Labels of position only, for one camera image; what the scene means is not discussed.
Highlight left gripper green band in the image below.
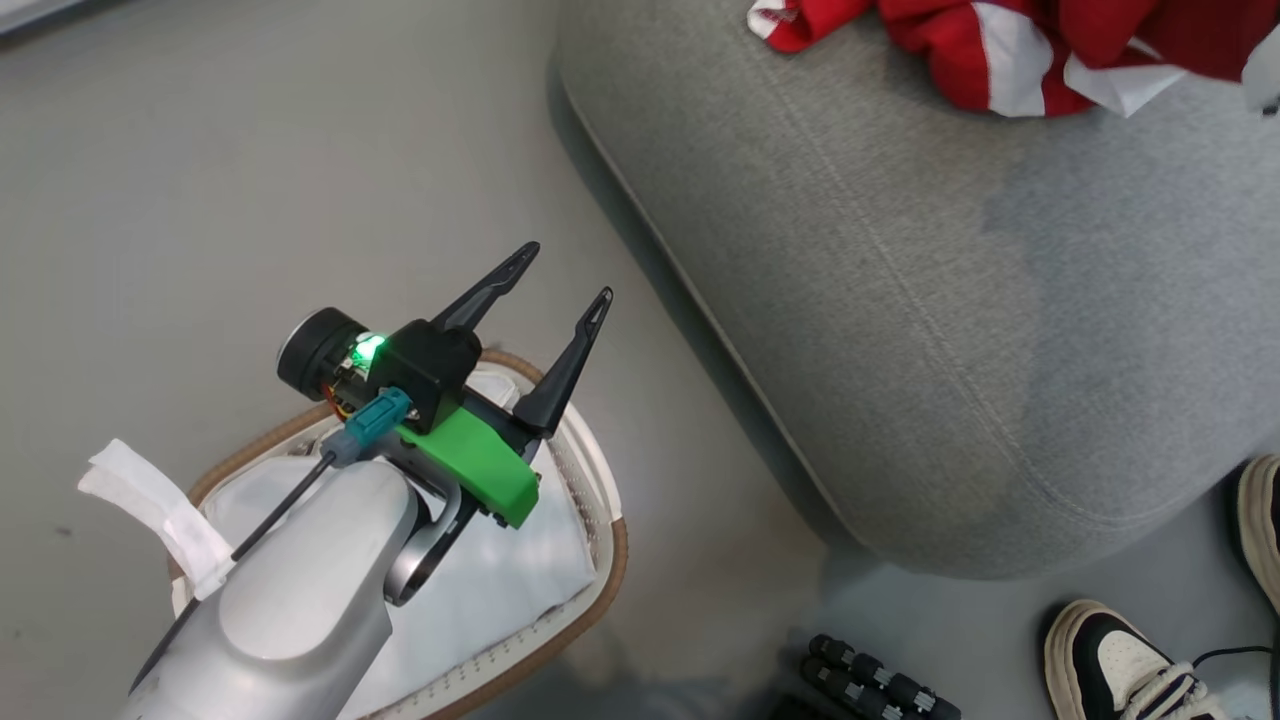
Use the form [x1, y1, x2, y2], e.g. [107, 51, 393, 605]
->
[277, 242, 614, 529]

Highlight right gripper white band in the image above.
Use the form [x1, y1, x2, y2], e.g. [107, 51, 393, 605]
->
[1243, 28, 1280, 116]

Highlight red and white garment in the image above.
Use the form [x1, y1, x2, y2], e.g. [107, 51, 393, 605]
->
[748, 0, 1280, 119]

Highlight grey fabric sofa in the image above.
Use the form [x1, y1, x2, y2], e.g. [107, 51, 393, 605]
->
[555, 0, 1280, 581]

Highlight white fabric laundry basket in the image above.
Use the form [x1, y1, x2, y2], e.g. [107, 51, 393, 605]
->
[78, 365, 623, 720]

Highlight black white sneaker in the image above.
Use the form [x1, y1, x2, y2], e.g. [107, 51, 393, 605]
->
[1043, 598, 1231, 720]
[1237, 455, 1280, 613]

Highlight teal cable connector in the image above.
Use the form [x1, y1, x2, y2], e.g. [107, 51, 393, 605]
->
[322, 388, 413, 469]

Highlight thin black floor cable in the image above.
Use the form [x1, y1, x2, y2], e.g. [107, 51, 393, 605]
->
[1190, 645, 1280, 720]

